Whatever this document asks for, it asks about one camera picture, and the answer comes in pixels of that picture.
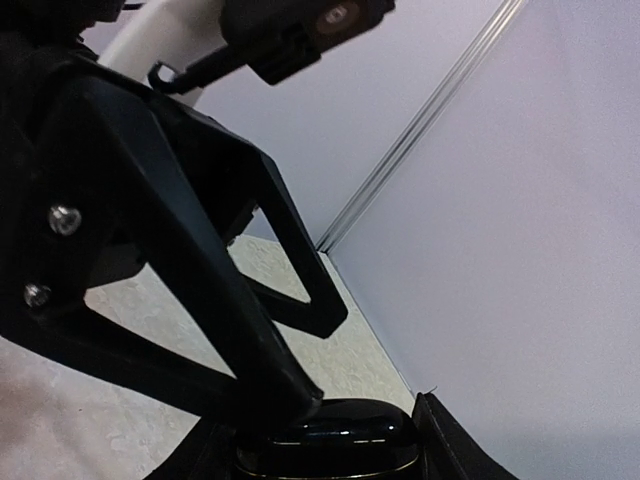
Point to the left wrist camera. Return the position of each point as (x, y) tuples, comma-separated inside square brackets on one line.
[(276, 39)]

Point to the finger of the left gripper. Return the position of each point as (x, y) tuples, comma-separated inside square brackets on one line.
[(231, 178)]

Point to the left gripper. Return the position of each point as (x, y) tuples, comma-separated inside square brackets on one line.
[(103, 176)]

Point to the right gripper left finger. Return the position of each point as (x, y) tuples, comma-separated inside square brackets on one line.
[(207, 452)]

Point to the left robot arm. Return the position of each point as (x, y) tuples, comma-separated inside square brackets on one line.
[(177, 33)]

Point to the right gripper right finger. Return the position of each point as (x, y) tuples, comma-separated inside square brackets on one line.
[(448, 450)]

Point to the black charging case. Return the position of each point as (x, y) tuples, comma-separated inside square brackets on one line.
[(349, 438)]

